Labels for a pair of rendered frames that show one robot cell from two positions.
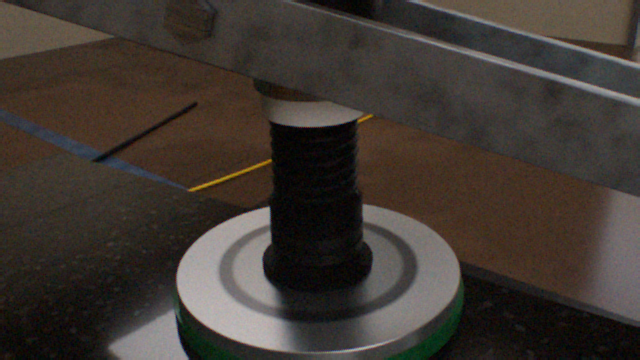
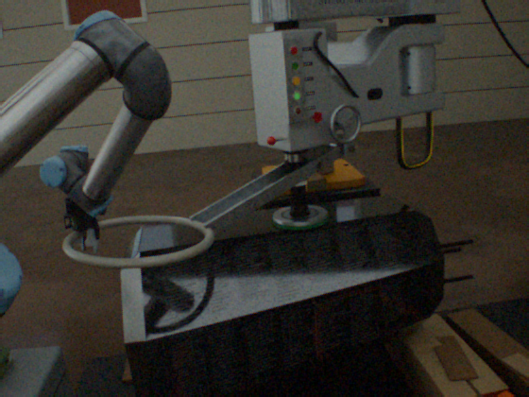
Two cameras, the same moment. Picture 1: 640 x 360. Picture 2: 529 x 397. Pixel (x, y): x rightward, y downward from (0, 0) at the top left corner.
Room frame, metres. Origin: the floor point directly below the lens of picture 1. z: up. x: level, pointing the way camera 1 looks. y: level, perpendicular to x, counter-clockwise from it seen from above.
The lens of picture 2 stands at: (1.75, -1.48, 1.51)
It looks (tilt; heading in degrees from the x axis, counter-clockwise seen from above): 17 degrees down; 136
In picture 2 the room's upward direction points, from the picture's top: 5 degrees counter-clockwise
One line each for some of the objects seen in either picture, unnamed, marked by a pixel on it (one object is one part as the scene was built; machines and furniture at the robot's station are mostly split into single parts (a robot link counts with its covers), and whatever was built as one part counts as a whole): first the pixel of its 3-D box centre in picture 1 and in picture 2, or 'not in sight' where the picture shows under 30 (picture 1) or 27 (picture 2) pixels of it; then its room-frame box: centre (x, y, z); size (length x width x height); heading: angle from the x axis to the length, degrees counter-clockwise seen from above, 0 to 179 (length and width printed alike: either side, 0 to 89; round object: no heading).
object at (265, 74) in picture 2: not in sight; (308, 90); (0.43, 0.08, 1.30); 0.36 x 0.22 x 0.45; 77
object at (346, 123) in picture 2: not in sight; (339, 123); (0.56, 0.09, 1.18); 0.15 x 0.10 x 0.15; 77
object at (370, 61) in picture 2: not in sight; (371, 84); (0.52, 0.38, 1.29); 0.74 x 0.23 x 0.49; 77
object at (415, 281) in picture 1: (317, 268); (299, 215); (0.42, 0.00, 0.83); 0.21 x 0.21 x 0.01
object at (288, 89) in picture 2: not in sight; (293, 80); (0.51, -0.09, 1.35); 0.08 x 0.03 x 0.28; 77
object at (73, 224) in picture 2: not in sight; (79, 212); (0.07, -0.72, 0.99); 0.09 x 0.08 x 0.12; 107
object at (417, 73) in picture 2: not in sight; (413, 69); (0.56, 0.65, 1.33); 0.19 x 0.19 x 0.20
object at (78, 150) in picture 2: not in sight; (75, 163); (0.07, -0.71, 1.16); 0.10 x 0.09 x 0.12; 128
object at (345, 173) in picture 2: not in sight; (310, 175); (-0.09, 0.68, 0.76); 0.49 x 0.49 x 0.05; 51
